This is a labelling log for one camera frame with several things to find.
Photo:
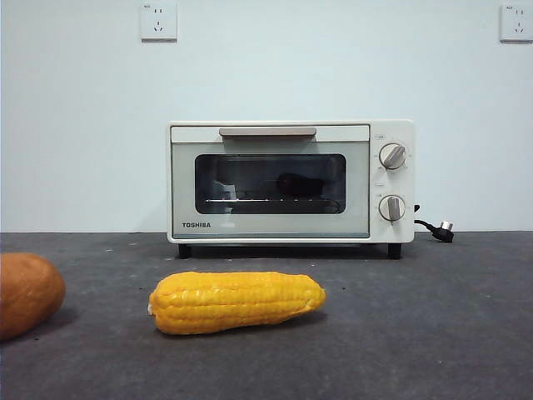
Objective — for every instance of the purple eggplant with green stem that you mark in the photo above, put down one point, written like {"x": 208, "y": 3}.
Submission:
{"x": 297, "y": 184}

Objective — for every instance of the oven knob with upright pointer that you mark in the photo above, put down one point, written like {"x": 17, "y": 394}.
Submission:
{"x": 392, "y": 207}

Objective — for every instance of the white Toshiba toaster oven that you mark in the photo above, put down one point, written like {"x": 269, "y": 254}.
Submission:
{"x": 395, "y": 233}

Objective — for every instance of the oven knob with angled pointer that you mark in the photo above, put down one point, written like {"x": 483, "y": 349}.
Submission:
{"x": 393, "y": 156}

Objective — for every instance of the yellow corn cob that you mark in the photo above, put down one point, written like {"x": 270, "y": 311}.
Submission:
{"x": 237, "y": 302}

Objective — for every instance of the orange-brown potato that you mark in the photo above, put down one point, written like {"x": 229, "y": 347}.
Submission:
{"x": 27, "y": 291}

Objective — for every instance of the white wall socket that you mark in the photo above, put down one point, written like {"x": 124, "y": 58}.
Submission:
{"x": 159, "y": 23}
{"x": 518, "y": 23}

